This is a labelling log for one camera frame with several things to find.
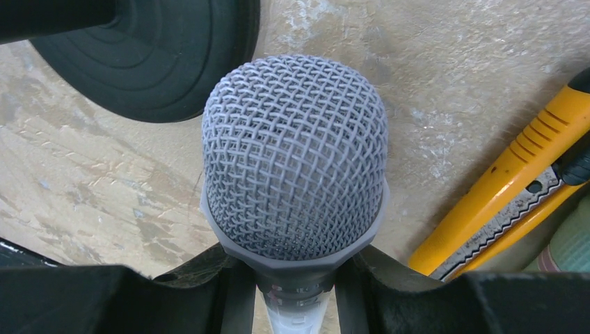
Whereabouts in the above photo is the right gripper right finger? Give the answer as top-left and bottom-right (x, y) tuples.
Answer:
(335, 246), (589, 333)

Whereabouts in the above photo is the white microphone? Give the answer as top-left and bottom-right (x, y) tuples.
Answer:
(200, 55), (390, 333)

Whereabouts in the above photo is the yellow utility knife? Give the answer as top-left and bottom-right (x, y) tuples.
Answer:
(408, 70), (589, 281)

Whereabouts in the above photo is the black round-base mic stand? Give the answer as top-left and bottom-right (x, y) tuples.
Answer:
(1, 0), (261, 123)

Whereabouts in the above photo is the teal toy microphone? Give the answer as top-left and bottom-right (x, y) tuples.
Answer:
(523, 195), (589, 273)

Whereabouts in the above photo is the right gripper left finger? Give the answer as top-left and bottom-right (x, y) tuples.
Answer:
(1, 239), (255, 333)

